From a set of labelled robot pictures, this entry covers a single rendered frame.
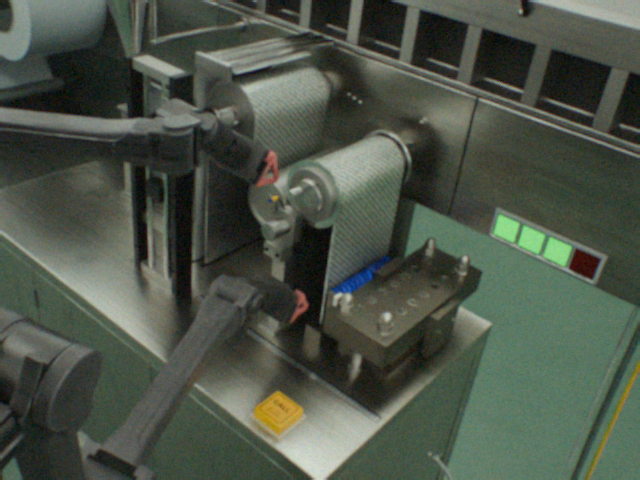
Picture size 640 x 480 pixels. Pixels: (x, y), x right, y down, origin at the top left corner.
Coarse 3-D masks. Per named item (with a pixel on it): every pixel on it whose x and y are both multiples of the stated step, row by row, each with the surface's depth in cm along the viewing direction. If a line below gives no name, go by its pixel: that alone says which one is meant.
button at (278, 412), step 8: (280, 392) 137; (272, 400) 135; (280, 400) 135; (288, 400) 136; (256, 408) 133; (264, 408) 133; (272, 408) 133; (280, 408) 134; (288, 408) 134; (296, 408) 134; (256, 416) 133; (264, 416) 132; (272, 416) 132; (280, 416) 132; (288, 416) 132; (296, 416) 133; (264, 424) 133; (272, 424) 131; (280, 424) 130; (288, 424) 132; (280, 432) 131
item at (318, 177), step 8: (304, 168) 138; (312, 168) 137; (296, 176) 140; (304, 176) 138; (312, 176) 137; (320, 176) 136; (320, 184) 136; (328, 184) 136; (328, 192) 136; (328, 200) 136; (296, 208) 143; (328, 208) 137; (304, 216) 143; (312, 216) 141; (320, 216) 139; (328, 216) 139
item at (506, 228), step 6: (498, 222) 151; (504, 222) 150; (510, 222) 149; (516, 222) 148; (498, 228) 152; (504, 228) 151; (510, 228) 150; (516, 228) 149; (498, 234) 152; (504, 234) 151; (510, 234) 150; (516, 234) 149; (510, 240) 151
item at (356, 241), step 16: (368, 208) 148; (384, 208) 154; (336, 224) 140; (352, 224) 145; (368, 224) 151; (384, 224) 157; (336, 240) 143; (352, 240) 148; (368, 240) 154; (384, 240) 161; (336, 256) 146; (352, 256) 152; (368, 256) 158; (336, 272) 149; (352, 272) 155
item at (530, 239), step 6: (528, 228) 147; (522, 234) 148; (528, 234) 147; (534, 234) 146; (540, 234) 145; (522, 240) 149; (528, 240) 148; (534, 240) 147; (540, 240) 146; (522, 246) 149; (528, 246) 148; (534, 246) 147; (540, 246) 146; (534, 252) 148
